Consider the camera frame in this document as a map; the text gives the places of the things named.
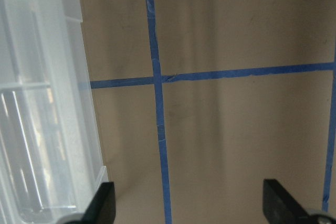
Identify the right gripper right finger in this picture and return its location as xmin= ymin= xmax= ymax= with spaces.
xmin=262 ymin=179 xmax=315 ymax=224

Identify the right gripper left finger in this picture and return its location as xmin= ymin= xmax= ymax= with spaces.
xmin=80 ymin=182 xmax=116 ymax=224

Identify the clear plastic storage box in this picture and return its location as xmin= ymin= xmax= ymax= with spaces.
xmin=1 ymin=0 xmax=108 ymax=223

